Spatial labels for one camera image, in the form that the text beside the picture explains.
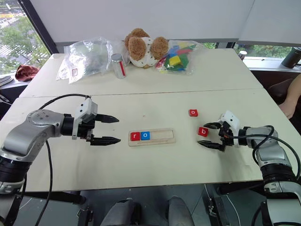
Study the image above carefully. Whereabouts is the clear plastic bag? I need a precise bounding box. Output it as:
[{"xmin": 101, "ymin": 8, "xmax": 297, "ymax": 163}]
[{"xmin": 55, "ymin": 36, "xmax": 125, "ymax": 85}]

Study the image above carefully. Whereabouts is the bag of coloured blocks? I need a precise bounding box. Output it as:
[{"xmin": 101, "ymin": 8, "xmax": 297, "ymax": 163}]
[{"xmin": 154, "ymin": 40, "xmax": 203, "ymax": 76}]

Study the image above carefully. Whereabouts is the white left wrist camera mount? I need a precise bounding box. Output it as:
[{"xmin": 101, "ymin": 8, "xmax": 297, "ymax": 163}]
[{"xmin": 71, "ymin": 98, "xmax": 98, "ymax": 140}]

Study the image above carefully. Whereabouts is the grey rounded right leg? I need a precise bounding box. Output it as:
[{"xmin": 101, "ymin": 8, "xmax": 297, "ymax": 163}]
[{"xmin": 167, "ymin": 196, "xmax": 195, "ymax": 226}]

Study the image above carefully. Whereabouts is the dark brown chair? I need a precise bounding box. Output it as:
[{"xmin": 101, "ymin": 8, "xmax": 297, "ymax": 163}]
[{"xmin": 268, "ymin": 78, "xmax": 294, "ymax": 105}]

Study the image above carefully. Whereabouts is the grey rounded left leg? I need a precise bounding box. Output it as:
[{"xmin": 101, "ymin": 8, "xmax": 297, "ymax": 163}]
[{"xmin": 100, "ymin": 199, "xmax": 142, "ymax": 226}]

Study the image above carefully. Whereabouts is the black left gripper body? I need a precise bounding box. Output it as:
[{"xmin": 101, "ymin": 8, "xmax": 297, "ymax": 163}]
[{"xmin": 78, "ymin": 117, "xmax": 99, "ymax": 142}]

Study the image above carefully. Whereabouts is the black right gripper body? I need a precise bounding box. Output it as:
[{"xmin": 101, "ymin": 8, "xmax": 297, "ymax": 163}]
[{"xmin": 218, "ymin": 122, "xmax": 230, "ymax": 152}]

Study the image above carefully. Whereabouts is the clear jar with red label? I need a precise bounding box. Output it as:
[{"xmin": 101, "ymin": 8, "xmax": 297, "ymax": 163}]
[{"xmin": 111, "ymin": 53, "xmax": 127, "ymax": 79}]

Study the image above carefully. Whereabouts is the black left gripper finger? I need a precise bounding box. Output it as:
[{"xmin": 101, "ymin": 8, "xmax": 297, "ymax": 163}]
[
  {"xmin": 90, "ymin": 136, "xmax": 121, "ymax": 147},
  {"xmin": 95, "ymin": 113, "xmax": 120, "ymax": 124}
]

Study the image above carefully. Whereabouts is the wooden letter tray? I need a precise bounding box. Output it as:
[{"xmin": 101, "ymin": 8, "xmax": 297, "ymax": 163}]
[{"xmin": 128, "ymin": 128, "xmax": 176, "ymax": 147}]

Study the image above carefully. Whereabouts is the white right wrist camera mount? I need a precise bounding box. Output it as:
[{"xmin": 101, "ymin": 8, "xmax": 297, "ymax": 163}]
[{"xmin": 218, "ymin": 110, "xmax": 240, "ymax": 148}]

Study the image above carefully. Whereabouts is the brown teddy bear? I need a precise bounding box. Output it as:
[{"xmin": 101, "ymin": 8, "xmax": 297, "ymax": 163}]
[{"xmin": 124, "ymin": 28, "xmax": 169, "ymax": 69}]

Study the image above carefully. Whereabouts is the dark red cloth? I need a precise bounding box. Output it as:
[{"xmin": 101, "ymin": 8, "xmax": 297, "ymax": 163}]
[{"xmin": 15, "ymin": 65, "xmax": 40, "ymax": 82}]

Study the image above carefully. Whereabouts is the grey rounded leg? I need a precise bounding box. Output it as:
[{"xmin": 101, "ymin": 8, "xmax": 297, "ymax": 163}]
[
  {"xmin": 100, "ymin": 199, "xmax": 142, "ymax": 226},
  {"xmin": 167, "ymin": 196, "xmax": 195, "ymax": 226}
]

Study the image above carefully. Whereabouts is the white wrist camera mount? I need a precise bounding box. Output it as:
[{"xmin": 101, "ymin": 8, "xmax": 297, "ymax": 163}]
[
  {"xmin": 218, "ymin": 110, "xmax": 240, "ymax": 148},
  {"xmin": 71, "ymin": 98, "xmax": 98, "ymax": 140}
]

